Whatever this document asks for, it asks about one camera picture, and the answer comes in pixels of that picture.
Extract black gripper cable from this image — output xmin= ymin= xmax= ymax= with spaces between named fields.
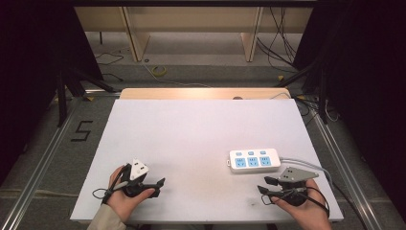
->
xmin=92 ymin=164 xmax=132 ymax=206
xmin=260 ymin=186 xmax=331 ymax=219

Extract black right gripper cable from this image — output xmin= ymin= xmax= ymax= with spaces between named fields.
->
xmin=260 ymin=186 xmax=331 ymax=219

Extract black metal stand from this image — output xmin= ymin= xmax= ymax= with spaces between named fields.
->
xmin=55 ymin=67 xmax=117 ymax=127
xmin=273 ymin=59 xmax=330 ymax=125

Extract person's left hand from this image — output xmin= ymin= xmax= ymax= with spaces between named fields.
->
xmin=106 ymin=164 xmax=157 ymax=223

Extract grey power strip cable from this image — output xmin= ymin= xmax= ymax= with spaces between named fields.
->
xmin=280 ymin=156 xmax=335 ymax=190

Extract white floor cable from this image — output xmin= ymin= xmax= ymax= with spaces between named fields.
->
xmin=141 ymin=60 xmax=213 ymax=89

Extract metal floor rail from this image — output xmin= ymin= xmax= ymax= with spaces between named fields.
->
xmin=313 ymin=109 xmax=385 ymax=230
xmin=0 ymin=108 xmax=79 ymax=230

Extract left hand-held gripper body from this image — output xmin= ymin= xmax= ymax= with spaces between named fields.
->
xmin=121 ymin=157 xmax=150 ymax=197

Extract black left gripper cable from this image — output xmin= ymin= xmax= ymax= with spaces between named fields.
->
xmin=92 ymin=164 xmax=132 ymax=206

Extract person's right hand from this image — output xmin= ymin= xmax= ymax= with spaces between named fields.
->
xmin=270 ymin=178 xmax=333 ymax=230

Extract light wooden desk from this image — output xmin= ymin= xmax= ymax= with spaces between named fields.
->
xmin=74 ymin=6 xmax=314 ymax=63

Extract black curtain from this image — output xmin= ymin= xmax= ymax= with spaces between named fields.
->
xmin=292 ymin=0 xmax=406 ymax=222
xmin=0 ymin=0 xmax=105 ymax=188

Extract wooden table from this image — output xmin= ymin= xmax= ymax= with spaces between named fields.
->
xmin=119 ymin=87 xmax=292 ymax=101

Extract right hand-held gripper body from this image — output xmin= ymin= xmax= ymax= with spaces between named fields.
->
xmin=277 ymin=166 xmax=320 ymax=207

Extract yellow tape roll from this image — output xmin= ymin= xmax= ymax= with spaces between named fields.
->
xmin=150 ymin=64 xmax=168 ymax=78

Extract white power strip blue sockets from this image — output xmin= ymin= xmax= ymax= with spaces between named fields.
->
xmin=226 ymin=148 xmax=282 ymax=174

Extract bundle of black floor cables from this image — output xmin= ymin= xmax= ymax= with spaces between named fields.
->
xmin=256 ymin=6 xmax=308 ymax=75

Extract thin black floor cable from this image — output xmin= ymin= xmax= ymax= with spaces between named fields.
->
xmin=94 ymin=52 xmax=125 ymax=83

